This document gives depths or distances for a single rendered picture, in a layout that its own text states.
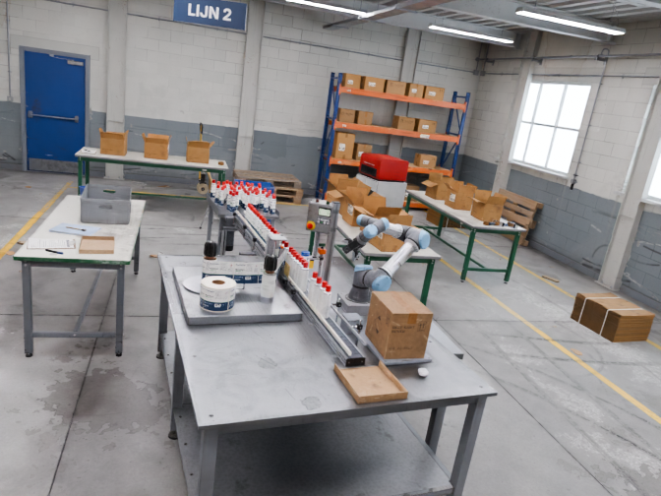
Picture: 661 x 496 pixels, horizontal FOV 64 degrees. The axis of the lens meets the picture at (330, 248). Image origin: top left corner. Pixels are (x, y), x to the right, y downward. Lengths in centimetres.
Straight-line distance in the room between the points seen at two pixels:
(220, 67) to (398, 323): 852
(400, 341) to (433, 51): 952
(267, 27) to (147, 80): 245
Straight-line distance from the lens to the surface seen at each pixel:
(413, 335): 289
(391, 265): 338
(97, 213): 495
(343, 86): 1047
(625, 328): 660
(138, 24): 1078
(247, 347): 285
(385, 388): 267
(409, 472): 321
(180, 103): 1075
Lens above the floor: 218
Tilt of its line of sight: 17 degrees down
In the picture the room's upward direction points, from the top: 8 degrees clockwise
